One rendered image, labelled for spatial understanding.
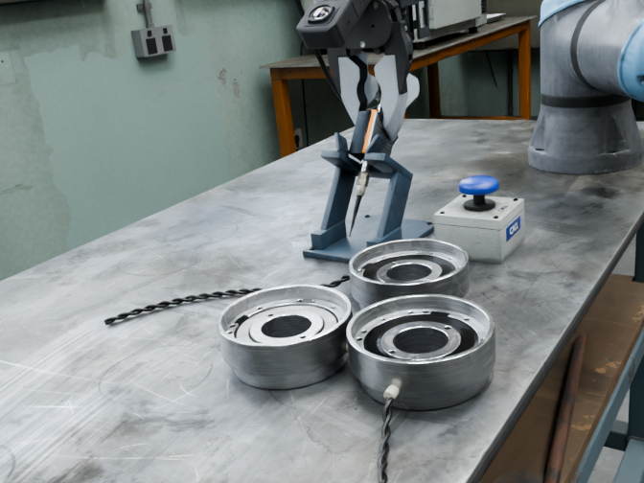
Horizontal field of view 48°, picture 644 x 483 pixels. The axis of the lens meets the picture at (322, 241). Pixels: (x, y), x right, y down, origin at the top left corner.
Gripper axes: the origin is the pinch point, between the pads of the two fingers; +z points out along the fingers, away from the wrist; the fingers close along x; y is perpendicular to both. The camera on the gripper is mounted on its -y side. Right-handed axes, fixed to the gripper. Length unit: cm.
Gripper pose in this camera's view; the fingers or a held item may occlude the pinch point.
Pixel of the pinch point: (375, 128)
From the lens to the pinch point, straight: 78.5
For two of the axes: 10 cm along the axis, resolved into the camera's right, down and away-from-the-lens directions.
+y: 5.8, -3.5, 7.4
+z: 1.2, 9.3, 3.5
